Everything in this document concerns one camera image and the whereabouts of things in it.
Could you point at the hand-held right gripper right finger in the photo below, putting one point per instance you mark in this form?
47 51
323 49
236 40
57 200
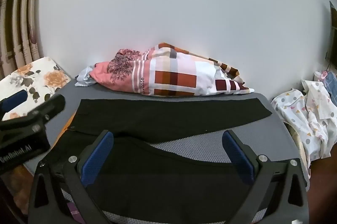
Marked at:
238 158

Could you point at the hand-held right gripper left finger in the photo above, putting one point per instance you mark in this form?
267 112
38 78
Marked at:
97 158

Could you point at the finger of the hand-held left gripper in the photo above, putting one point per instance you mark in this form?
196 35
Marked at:
50 107
13 101

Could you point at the black pants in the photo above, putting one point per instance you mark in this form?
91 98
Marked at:
171 113

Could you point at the floral pillow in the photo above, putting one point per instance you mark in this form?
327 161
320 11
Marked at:
39 76

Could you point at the grey mesh mat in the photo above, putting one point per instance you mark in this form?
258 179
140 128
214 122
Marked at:
200 146

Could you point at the light blue cloth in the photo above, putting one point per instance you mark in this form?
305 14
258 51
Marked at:
83 78

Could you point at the purple patterned garment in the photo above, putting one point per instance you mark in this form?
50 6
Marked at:
75 213

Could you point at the beige cloth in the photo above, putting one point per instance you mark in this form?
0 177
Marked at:
297 142

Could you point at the white dotted cloth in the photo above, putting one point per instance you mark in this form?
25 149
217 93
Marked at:
310 113

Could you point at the beige patterned curtain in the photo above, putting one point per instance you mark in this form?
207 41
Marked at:
23 16

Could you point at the checked pink quilt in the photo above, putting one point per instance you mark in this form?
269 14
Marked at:
179 74

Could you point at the blue checked cloth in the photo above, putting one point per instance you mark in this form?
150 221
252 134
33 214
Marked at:
332 87

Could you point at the dark flat screen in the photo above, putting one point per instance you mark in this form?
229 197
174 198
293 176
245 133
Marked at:
333 34

